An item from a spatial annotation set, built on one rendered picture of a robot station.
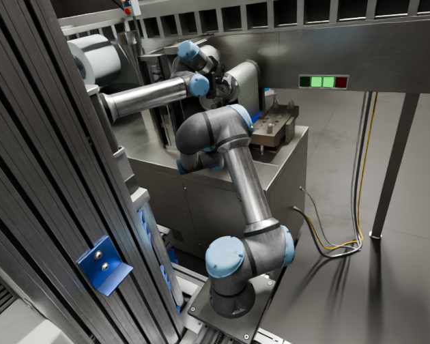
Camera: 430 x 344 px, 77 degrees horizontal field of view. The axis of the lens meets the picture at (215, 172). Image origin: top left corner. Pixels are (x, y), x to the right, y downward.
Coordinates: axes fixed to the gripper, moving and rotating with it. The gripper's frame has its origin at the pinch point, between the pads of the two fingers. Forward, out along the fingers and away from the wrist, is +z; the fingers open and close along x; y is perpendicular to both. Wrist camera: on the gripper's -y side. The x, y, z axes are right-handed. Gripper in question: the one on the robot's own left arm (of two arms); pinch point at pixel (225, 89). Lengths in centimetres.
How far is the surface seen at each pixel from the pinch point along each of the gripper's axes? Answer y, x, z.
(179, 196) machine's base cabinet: -59, 28, 21
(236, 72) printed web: 10.7, -1.0, 4.9
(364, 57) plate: 27, -55, 25
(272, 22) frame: 41.6, -10.0, 14.0
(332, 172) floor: -14, -33, 178
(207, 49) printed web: 25.3, 22.7, 8.1
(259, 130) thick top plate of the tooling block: -14.3, -14.7, 17.9
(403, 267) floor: -73, -97, 108
